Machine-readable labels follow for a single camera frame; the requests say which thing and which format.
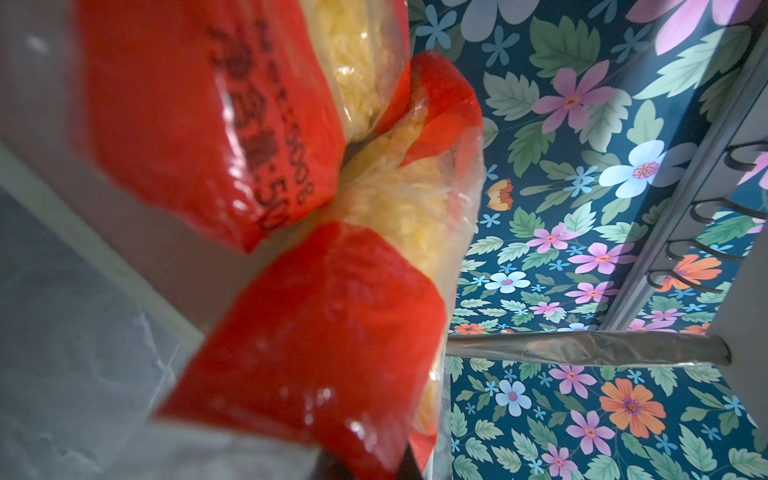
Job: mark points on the black hook rail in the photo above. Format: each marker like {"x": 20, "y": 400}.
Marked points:
{"x": 671, "y": 268}

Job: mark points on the red macaroni bag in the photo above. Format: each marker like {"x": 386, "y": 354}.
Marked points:
{"x": 232, "y": 116}
{"x": 340, "y": 341}

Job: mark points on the white two-tier shelf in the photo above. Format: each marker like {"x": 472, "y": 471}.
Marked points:
{"x": 186, "y": 284}

